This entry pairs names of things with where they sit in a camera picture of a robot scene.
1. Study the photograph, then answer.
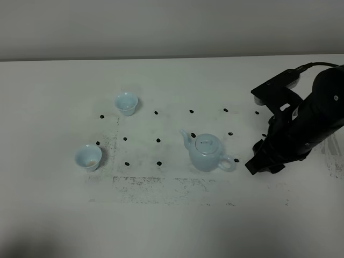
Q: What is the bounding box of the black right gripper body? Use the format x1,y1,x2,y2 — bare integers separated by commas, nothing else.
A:
253,106,327,174

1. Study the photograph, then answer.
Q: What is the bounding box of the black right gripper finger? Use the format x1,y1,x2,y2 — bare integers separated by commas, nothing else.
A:
245,155,270,175

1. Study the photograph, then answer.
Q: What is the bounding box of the light blue porcelain teapot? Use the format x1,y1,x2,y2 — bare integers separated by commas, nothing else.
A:
180,130,236,172

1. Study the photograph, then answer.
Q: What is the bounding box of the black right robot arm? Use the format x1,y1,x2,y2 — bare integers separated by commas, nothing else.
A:
245,62,343,175

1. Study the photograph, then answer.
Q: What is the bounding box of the far light blue teacup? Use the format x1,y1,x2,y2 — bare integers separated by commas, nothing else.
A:
114,92,139,116

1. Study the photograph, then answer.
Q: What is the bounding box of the light blue teacup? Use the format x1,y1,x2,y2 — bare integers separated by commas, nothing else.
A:
74,145,102,172
114,92,139,116

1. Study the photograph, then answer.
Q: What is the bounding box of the near light blue teacup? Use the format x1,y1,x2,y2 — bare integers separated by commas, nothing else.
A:
74,145,102,172

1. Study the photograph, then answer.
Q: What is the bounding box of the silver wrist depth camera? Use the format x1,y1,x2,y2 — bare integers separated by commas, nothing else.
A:
251,69,300,109

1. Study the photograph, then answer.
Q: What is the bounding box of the black camera cable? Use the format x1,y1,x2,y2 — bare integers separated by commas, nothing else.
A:
295,62,342,72

